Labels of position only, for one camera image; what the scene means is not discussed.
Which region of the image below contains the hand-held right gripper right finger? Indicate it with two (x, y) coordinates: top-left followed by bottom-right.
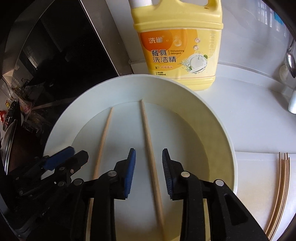
(161, 148), (270, 241)

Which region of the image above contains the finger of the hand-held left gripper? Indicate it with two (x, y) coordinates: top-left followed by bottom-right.
(11, 146), (76, 183)
(55, 150), (90, 186)

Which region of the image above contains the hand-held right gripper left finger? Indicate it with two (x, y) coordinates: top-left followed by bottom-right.
(44, 148), (137, 241)

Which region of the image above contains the wooden chopstick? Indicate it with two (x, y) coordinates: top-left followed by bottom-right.
(85, 107), (114, 241)
(267, 153), (285, 237)
(269, 152), (288, 239)
(270, 154), (291, 241)
(140, 100), (168, 241)
(265, 152), (282, 234)

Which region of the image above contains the white round plate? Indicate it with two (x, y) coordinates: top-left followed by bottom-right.
(43, 74), (238, 241)

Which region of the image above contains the yellow dish detergent bottle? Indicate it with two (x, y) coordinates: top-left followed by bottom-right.
(129, 0), (224, 91)

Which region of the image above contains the white ladle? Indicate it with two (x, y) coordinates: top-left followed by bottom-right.
(288, 88), (296, 114)

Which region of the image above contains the white slotted spoon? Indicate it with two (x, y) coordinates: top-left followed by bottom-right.
(279, 65), (289, 80)

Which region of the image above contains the metal spoon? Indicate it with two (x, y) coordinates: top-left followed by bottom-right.
(285, 39), (296, 78)

